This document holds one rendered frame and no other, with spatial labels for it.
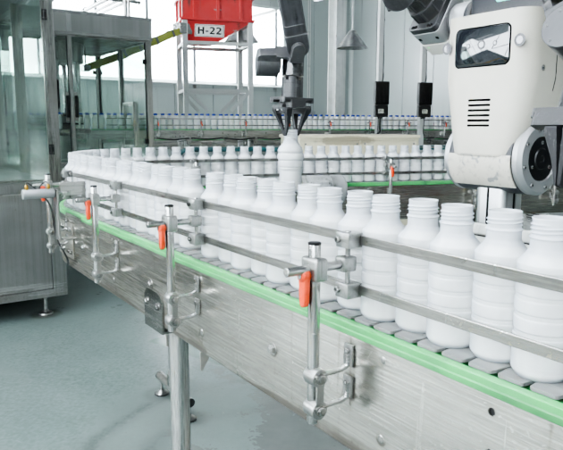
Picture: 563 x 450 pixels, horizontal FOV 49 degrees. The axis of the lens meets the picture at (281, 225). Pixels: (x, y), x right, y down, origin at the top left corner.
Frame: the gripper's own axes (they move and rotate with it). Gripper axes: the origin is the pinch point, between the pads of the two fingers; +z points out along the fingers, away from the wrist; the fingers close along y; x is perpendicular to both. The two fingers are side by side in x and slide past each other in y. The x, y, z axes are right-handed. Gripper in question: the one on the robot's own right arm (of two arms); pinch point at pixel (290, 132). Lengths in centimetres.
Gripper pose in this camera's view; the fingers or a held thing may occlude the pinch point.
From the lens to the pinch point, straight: 167.8
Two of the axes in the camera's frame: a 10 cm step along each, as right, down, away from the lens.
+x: 5.9, 1.4, -8.0
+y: -8.1, 0.7, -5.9
